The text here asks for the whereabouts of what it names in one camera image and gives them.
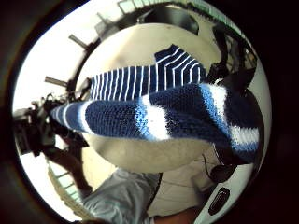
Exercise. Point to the dark chair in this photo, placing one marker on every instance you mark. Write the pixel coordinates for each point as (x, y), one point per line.
(173, 18)

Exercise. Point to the wide-striped blue white knit sock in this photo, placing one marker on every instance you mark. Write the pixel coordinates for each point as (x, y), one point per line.
(124, 119)

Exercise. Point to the the person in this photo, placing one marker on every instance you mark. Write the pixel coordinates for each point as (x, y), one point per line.
(130, 196)

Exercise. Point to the thin-striped navy white sock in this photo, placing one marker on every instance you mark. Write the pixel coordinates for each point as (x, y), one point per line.
(140, 81)

